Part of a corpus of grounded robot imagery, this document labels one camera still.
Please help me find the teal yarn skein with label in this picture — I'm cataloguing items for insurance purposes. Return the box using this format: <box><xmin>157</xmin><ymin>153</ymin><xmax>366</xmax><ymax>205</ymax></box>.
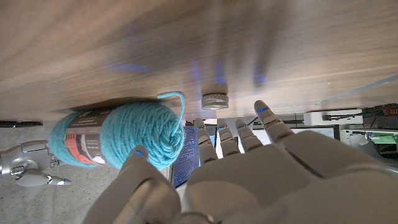
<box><xmin>49</xmin><ymin>91</ymin><xmax>186</xmax><ymax>171</ymax></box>

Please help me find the monitor with blue text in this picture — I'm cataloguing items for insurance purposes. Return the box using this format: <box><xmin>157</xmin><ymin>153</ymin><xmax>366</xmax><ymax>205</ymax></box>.
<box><xmin>170</xmin><ymin>126</ymin><xmax>218</xmax><ymax>189</ymax></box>

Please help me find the silver metal bottle cap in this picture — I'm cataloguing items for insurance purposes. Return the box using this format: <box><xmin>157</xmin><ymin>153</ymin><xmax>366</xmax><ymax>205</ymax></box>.
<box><xmin>201</xmin><ymin>92</ymin><xmax>230</xmax><ymax>110</ymax></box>

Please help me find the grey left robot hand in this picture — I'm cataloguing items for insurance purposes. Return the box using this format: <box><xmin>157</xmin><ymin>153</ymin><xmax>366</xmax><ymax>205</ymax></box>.
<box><xmin>82</xmin><ymin>100</ymin><xmax>398</xmax><ymax>224</ymax></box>

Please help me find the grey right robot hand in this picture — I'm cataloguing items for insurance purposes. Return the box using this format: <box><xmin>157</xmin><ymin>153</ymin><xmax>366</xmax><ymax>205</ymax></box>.
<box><xmin>0</xmin><ymin>139</ymin><xmax>72</xmax><ymax>187</ymax></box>

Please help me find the black pen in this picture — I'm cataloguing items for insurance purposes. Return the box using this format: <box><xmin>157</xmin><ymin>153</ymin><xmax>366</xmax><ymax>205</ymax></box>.
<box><xmin>0</xmin><ymin>120</ymin><xmax>44</xmax><ymax>128</ymax></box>

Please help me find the white box device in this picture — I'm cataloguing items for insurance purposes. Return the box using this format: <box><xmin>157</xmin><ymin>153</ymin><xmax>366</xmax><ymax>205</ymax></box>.
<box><xmin>303</xmin><ymin>108</ymin><xmax>364</xmax><ymax>127</ymax></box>

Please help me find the green paper sheet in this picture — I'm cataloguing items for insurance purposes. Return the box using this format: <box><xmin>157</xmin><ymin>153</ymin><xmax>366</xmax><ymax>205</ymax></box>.
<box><xmin>371</xmin><ymin>133</ymin><xmax>398</xmax><ymax>144</ymax></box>

